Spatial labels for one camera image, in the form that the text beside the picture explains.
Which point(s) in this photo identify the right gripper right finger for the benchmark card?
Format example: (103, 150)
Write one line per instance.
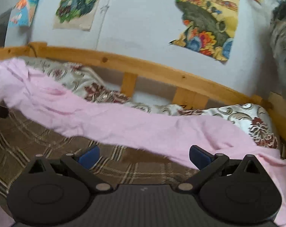
(232, 190)

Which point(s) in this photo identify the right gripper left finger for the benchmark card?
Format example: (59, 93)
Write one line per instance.
(55, 191)

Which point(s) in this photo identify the brown plaid coat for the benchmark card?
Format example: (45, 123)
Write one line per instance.
(21, 139)

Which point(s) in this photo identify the pink bed sheet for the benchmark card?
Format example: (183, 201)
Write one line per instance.
(43, 100)

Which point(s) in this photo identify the floral patterned bedding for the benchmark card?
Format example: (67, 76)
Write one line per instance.
(85, 83)

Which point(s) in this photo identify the grey door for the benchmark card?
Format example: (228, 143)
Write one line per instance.
(4, 19)

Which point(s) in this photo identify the orange anime girl poster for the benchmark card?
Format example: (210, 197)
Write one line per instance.
(23, 13)

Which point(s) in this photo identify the green chibi character poster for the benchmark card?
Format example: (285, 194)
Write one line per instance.
(75, 14)

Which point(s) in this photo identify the grey furry blanket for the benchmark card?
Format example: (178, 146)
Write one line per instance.
(278, 41)

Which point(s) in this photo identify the colourful landscape poster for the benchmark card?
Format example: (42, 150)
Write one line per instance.
(210, 27)

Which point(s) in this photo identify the wooden bed frame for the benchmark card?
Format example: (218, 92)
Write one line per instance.
(191, 91)

